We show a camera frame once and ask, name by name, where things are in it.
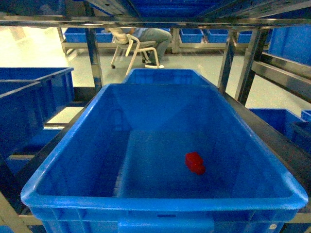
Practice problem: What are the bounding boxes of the red toy block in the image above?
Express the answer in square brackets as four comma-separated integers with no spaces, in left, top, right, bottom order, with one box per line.
[185,152,206,175]

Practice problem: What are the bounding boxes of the large blue shelf crate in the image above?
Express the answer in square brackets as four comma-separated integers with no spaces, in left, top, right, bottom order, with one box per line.
[21,84,308,233]

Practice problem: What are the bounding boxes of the blue crate behind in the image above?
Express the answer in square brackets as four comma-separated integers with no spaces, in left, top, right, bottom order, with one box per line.
[122,68,214,86]

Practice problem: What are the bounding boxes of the seated person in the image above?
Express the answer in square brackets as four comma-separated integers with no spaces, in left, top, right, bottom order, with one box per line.
[107,28,173,68]

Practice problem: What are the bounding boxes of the beige chair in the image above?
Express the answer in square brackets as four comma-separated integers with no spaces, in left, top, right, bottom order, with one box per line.
[110,33,160,75]

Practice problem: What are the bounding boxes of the left rear blue crate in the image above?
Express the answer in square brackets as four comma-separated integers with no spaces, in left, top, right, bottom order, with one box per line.
[0,67,74,122]

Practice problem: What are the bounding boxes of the left front blue crate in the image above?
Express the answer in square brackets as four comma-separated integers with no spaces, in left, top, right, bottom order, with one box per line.
[0,81,44,159]

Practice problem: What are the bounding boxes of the right lower blue crate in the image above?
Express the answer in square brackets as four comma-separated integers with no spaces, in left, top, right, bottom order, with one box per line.
[249,108,305,140]

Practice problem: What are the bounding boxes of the far right blue crate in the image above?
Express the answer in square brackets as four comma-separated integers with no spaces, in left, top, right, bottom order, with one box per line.
[268,25,311,66]

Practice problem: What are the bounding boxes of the metal shelf frame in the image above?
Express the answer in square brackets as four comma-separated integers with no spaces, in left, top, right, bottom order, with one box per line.
[0,0,311,233]

